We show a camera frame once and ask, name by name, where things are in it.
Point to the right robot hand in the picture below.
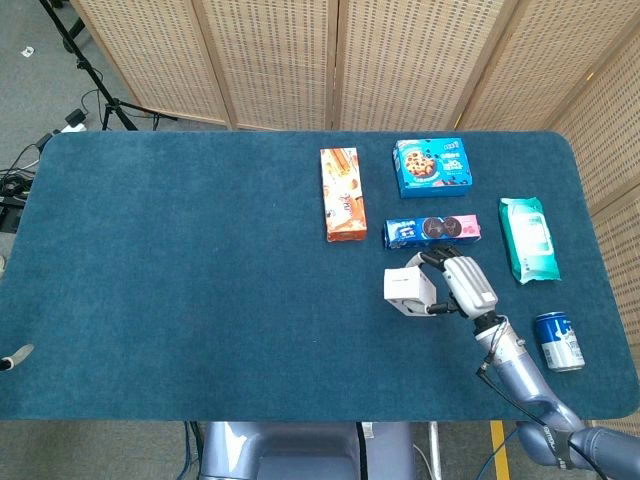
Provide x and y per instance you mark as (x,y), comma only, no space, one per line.
(467,285)

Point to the white small box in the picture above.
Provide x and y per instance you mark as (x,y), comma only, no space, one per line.
(405,285)

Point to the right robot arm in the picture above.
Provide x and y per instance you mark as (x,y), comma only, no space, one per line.
(520,365)

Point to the blue pink cookie pack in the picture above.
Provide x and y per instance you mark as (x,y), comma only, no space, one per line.
(435,230)

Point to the blue chocolate chip cookie box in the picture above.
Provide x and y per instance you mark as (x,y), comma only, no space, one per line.
(432,167)

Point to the orange biscuit box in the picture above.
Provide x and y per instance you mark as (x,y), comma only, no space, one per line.
(342,200)

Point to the teal wet wipes pack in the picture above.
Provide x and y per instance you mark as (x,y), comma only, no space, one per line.
(530,240)

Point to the blue white drink can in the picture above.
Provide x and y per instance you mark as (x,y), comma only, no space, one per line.
(560,342)

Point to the metal table leg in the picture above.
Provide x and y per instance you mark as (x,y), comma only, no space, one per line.
(434,450)

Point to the blue grey robot torso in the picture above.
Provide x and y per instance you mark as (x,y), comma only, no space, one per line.
(300,450)

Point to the blue felt table mat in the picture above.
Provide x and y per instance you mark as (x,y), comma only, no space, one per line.
(200,275)

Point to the black power adapter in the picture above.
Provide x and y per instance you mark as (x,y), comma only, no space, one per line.
(76,117)

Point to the white power strip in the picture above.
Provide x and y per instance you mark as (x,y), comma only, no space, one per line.
(70,129)

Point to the black tripod stand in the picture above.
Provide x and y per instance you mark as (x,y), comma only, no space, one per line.
(87,72)

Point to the black floor device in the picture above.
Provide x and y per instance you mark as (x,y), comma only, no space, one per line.
(9,215)

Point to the white paper scrap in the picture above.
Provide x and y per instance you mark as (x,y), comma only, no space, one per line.
(27,50)

